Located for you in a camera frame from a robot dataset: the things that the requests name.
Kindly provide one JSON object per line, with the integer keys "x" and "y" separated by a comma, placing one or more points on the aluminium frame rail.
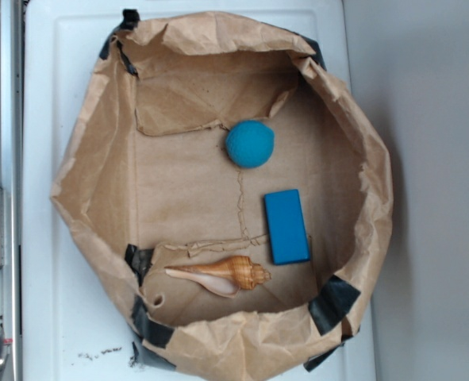
{"x": 10, "y": 153}

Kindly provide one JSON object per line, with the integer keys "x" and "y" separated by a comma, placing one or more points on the brown paper-lined box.
{"x": 146, "y": 182}

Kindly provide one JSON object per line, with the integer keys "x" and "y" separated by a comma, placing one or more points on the blue ball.
{"x": 250, "y": 144}

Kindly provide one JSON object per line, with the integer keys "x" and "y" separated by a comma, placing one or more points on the blue rectangular block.
{"x": 286, "y": 225}

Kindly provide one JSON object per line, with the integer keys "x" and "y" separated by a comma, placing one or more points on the orange spiral seashell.
{"x": 225, "y": 277}

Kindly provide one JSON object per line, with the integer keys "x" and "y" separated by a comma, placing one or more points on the white plastic tray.
{"x": 70, "y": 328}

